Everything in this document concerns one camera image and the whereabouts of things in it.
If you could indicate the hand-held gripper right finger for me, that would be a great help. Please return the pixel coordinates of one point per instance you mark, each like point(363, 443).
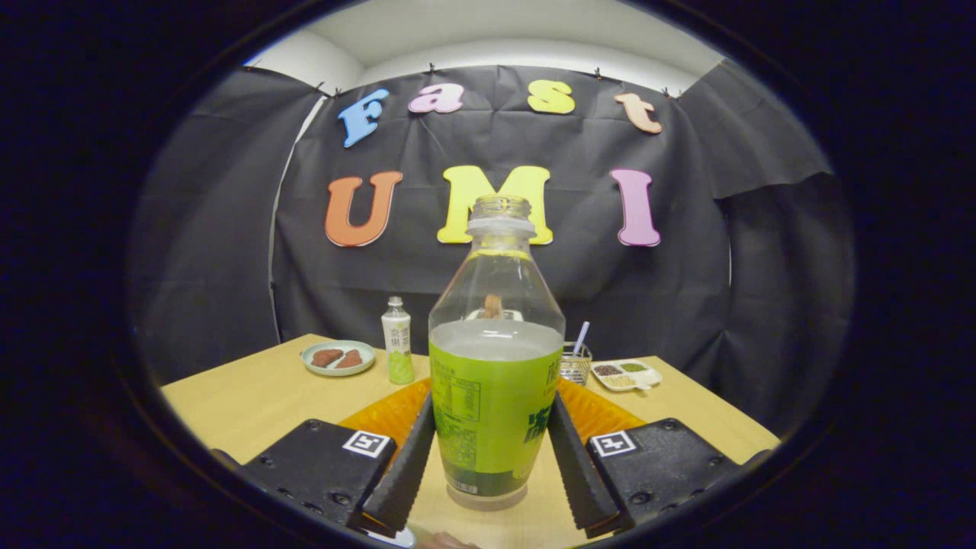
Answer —
point(572, 473)

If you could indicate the white divided tray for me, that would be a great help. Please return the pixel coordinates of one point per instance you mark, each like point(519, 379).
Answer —
point(625, 375)

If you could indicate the wooden table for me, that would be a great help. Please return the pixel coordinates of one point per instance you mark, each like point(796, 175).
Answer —
point(259, 396)

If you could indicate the metal mesh holder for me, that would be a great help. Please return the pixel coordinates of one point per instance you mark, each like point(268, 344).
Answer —
point(576, 367)

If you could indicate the small capped green drink bottle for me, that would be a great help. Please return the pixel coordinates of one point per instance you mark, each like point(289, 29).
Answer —
point(398, 343)

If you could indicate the brown food piece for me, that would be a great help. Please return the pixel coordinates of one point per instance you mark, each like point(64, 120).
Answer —
point(350, 359)
point(326, 357)

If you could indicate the pale straw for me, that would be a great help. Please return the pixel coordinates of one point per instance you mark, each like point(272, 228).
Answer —
point(581, 335)

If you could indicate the green label juice bottle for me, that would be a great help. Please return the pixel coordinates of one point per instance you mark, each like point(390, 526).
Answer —
point(492, 412)

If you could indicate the black backdrop cloth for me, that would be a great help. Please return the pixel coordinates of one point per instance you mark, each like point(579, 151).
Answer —
point(686, 290)

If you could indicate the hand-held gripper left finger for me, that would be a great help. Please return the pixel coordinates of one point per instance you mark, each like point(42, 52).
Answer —
point(408, 473)

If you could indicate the pale green plate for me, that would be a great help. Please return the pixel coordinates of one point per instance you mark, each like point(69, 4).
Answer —
point(338, 372)

